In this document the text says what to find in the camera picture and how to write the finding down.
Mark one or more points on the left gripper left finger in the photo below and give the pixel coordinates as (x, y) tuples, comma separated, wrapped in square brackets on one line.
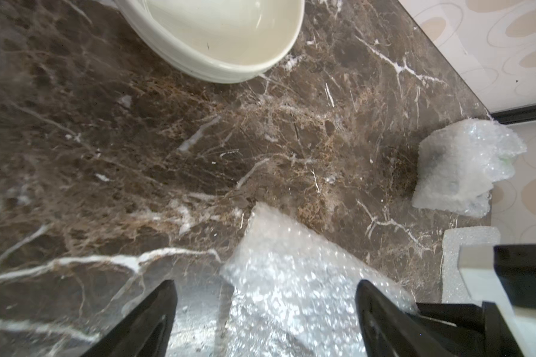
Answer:
[(146, 330)]

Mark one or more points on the plain cream bowl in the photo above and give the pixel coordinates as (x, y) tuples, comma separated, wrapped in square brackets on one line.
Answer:
[(217, 41)]

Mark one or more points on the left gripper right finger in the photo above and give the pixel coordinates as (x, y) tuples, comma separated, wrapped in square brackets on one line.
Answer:
[(387, 331)]

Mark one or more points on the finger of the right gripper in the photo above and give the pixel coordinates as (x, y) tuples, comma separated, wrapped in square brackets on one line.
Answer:
[(468, 329)]

